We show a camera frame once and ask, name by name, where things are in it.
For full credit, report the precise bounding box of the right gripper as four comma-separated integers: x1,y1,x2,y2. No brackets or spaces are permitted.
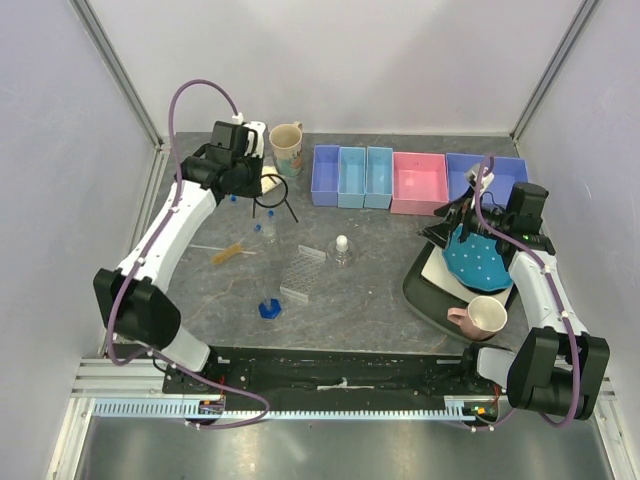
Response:
416,186,512,251

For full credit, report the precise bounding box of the glass flask with stopper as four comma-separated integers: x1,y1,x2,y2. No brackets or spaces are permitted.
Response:
327,234,357,267

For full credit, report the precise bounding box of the measuring cylinder blue base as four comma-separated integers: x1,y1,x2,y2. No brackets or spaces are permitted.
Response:
255,279,282,320

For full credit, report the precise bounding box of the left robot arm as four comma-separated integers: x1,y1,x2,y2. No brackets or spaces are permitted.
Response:
93,121,266,393

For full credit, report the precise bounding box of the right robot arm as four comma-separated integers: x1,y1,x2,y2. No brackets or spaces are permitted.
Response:
402,181,610,426

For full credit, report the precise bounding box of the bag of white powder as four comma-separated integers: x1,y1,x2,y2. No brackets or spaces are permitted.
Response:
261,165,282,194

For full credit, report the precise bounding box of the pink bin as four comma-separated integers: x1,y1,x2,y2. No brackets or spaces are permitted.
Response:
390,152,449,215

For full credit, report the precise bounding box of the blue dotted plate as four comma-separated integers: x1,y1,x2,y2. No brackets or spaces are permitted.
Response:
442,226,513,292

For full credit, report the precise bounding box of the beige cartoon mug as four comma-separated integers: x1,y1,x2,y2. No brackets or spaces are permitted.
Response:
269,122,303,177

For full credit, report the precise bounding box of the large purple bin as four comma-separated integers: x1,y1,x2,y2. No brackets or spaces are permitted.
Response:
445,153,528,207

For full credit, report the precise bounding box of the dark green tray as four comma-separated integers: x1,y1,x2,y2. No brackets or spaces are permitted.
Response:
402,242,527,347

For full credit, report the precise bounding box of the purple bin leftmost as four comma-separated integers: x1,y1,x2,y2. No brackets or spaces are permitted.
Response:
311,145,340,207

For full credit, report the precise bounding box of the light blue bin right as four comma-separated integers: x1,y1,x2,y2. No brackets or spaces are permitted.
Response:
364,146,393,210

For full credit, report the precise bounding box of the light blue bin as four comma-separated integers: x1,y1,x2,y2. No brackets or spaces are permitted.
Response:
338,147,366,209
364,146,393,210

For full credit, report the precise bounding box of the glass pipette rod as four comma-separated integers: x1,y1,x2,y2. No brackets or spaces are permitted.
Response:
188,244,236,252

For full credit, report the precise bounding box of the pink mug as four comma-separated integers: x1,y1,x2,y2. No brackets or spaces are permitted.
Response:
447,296,508,341

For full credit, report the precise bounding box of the light blue bin left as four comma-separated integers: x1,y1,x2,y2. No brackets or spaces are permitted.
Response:
338,147,366,209

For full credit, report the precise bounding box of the clear test tube rack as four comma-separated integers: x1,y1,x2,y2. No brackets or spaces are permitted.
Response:
280,245,327,304

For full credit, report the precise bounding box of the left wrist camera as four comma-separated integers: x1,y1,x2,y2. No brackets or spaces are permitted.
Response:
232,113,267,158

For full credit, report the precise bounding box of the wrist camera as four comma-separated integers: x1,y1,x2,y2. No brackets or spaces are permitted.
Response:
232,113,267,158
464,164,495,190

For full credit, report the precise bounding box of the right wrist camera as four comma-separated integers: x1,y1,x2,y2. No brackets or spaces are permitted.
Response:
464,164,495,190

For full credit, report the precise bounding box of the light blue cable duct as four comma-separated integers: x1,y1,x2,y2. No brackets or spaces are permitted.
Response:
92,398,480,421

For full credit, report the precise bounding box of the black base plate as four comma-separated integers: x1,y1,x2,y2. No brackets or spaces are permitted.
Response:
162,347,504,410

